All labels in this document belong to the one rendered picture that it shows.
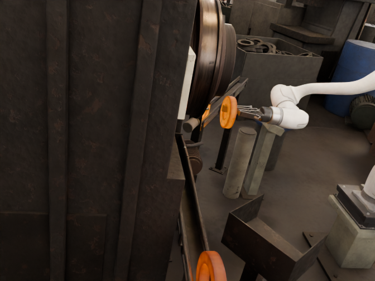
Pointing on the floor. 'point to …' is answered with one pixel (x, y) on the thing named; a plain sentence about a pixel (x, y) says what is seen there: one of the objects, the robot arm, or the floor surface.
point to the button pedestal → (259, 160)
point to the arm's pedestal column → (344, 253)
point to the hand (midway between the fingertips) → (229, 108)
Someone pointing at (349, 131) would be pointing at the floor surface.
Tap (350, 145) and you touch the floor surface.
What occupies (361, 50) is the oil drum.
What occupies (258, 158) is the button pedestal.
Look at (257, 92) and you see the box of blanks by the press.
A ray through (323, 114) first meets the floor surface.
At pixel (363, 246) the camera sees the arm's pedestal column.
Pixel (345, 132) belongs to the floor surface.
